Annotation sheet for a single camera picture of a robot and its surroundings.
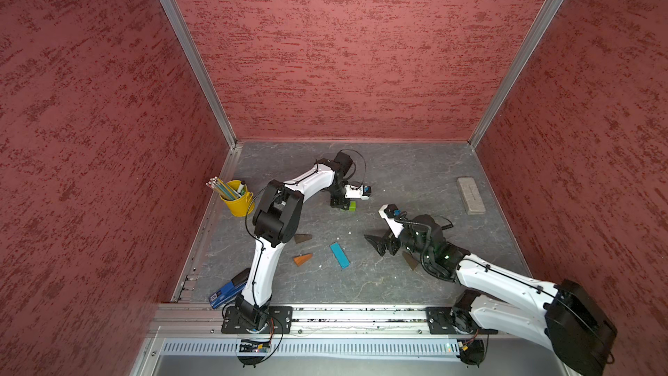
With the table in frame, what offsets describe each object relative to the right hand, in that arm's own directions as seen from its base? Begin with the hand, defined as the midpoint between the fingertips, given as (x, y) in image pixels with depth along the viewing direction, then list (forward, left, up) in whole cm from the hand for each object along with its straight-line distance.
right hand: (374, 230), depth 81 cm
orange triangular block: (-5, +24, -9) cm, 26 cm away
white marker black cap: (+17, +47, +1) cm, 50 cm away
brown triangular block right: (-6, -13, -11) cm, 18 cm away
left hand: (+16, +10, -9) cm, 21 cm away
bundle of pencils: (+15, +51, +4) cm, 53 cm away
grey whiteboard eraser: (+18, -41, -10) cm, 46 cm away
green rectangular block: (+14, +6, -9) cm, 18 cm away
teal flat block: (-4, +11, -11) cm, 16 cm away
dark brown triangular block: (+2, +25, -9) cm, 27 cm away
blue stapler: (-14, +44, -7) cm, 47 cm away
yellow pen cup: (+10, +45, +1) cm, 46 cm away
